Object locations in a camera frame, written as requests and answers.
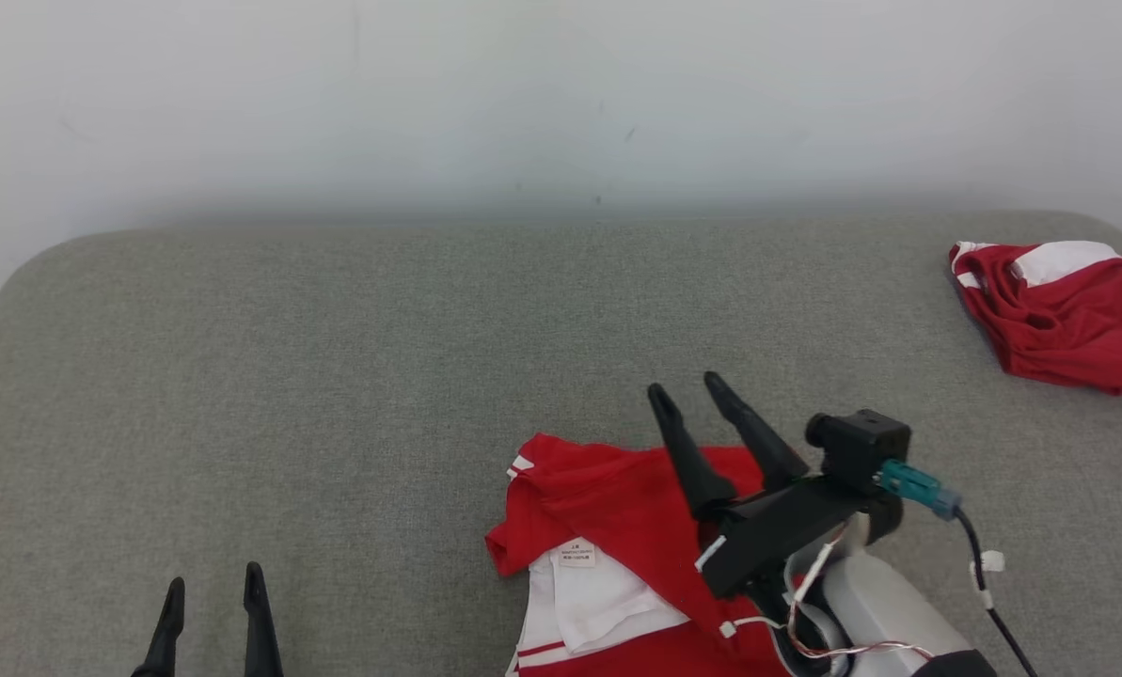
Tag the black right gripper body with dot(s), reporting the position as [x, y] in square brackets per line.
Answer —
[786, 527]

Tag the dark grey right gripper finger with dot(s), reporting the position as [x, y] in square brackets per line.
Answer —
[697, 470]
[767, 451]

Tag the folded red white jersey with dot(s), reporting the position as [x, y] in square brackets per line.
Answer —
[1078, 329]

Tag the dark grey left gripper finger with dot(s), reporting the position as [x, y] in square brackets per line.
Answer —
[164, 639]
[260, 630]

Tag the grey fabric sofa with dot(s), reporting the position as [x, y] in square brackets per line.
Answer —
[335, 423]

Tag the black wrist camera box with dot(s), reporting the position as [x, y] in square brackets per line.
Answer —
[861, 447]

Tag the red Bulls 23 jersey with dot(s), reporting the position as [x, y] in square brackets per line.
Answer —
[617, 498]

